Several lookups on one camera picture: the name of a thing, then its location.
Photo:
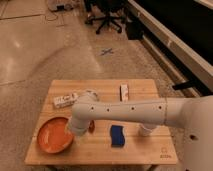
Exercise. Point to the black office chair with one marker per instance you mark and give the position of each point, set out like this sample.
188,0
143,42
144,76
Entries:
107,7

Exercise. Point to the blue sponge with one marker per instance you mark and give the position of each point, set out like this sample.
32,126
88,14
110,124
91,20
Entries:
117,136

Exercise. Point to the black box on floor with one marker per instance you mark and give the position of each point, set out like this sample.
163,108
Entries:
134,30

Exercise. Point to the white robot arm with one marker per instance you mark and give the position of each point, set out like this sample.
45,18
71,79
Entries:
194,115

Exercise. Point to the wooden table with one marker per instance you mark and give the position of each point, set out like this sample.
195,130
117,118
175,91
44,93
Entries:
95,148

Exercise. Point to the white paper cup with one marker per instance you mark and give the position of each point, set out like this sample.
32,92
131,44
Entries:
146,129

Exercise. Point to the white toothpaste tube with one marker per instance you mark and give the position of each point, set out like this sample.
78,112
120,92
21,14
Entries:
64,101

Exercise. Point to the power strip with cables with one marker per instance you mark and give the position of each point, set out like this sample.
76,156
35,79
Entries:
56,5

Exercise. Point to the orange ceramic bowl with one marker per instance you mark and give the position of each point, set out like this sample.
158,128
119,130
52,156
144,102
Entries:
53,137

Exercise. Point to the dark red oblong object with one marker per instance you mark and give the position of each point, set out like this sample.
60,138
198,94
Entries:
91,126

